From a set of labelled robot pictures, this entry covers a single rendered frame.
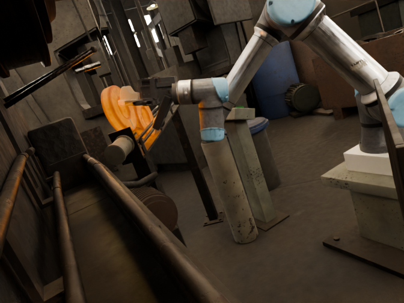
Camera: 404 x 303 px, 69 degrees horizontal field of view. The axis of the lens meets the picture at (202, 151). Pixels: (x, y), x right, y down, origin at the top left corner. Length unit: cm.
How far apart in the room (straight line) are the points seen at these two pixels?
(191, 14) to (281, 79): 140
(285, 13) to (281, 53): 304
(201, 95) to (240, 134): 55
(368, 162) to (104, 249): 95
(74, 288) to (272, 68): 371
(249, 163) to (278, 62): 255
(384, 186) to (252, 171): 62
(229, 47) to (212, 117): 356
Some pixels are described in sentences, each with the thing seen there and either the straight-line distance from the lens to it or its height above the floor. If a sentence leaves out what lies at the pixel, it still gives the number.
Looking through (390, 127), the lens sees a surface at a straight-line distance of 19.
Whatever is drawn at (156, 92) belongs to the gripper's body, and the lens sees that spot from 93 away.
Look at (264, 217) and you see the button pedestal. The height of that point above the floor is 4.
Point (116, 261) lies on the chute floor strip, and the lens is 31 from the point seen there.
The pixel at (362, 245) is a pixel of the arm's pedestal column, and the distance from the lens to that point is 129.
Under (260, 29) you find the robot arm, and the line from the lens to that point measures 101.
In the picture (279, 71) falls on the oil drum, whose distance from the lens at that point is 386.
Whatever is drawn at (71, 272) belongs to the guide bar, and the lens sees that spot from 24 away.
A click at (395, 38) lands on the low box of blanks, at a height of 59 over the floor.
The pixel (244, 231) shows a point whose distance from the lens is 144.
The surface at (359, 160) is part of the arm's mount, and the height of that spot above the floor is 34.
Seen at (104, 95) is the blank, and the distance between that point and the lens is 95.
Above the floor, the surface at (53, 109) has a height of 98.
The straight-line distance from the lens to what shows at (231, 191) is 135.
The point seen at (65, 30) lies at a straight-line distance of 330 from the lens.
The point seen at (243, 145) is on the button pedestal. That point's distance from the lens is 141.
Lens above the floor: 78
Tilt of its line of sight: 13 degrees down
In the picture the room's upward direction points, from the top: 20 degrees counter-clockwise
